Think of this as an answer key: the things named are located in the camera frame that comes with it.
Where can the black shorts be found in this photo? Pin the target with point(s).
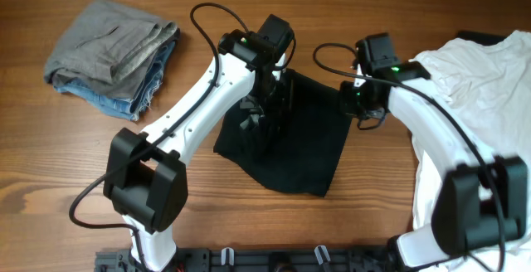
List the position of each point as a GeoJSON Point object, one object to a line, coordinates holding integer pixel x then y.
{"type": "Point", "coordinates": [298, 153]}

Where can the white t-shirt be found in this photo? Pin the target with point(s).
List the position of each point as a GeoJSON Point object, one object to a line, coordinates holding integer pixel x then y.
{"type": "Point", "coordinates": [489, 89]}

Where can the folded grey garment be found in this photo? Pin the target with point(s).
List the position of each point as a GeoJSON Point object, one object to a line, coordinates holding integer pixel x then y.
{"type": "Point", "coordinates": [105, 44]}

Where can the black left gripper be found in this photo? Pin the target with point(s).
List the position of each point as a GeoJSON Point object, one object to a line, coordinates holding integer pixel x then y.
{"type": "Point", "coordinates": [253, 105]}

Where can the folded blue denim jeans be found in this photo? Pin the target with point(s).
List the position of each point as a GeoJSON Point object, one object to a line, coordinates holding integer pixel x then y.
{"type": "Point", "coordinates": [133, 96]}

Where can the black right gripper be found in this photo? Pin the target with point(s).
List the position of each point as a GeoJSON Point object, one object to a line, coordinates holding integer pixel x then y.
{"type": "Point", "coordinates": [347, 105]}

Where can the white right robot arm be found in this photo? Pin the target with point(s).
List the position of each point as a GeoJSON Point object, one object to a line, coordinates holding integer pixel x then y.
{"type": "Point", "coordinates": [480, 205]}

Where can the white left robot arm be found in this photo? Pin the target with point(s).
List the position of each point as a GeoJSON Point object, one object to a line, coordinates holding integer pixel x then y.
{"type": "Point", "coordinates": [146, 177]}

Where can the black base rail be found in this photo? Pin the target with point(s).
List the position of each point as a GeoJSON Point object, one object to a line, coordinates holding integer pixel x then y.
{"type": "Point", "coordinates": [320, 258]}

